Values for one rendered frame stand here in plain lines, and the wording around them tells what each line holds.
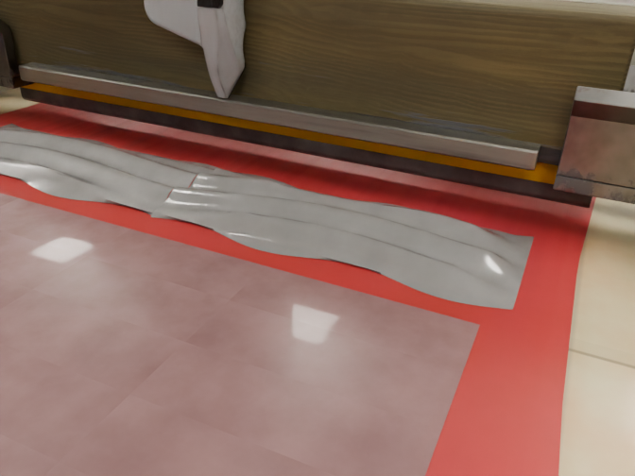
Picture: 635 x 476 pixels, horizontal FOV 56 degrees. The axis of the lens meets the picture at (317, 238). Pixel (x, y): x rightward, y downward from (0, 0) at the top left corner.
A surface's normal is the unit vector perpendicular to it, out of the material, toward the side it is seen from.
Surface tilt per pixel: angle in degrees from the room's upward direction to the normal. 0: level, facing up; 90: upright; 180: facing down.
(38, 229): 0
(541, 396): 0
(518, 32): 90
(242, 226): 38
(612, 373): 0
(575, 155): 90
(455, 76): 90
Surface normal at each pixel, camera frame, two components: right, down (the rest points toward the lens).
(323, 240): -0.22, -0.45
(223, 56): 0.42, 0.69
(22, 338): 0.03, -0.88
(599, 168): -0.42, 0.43
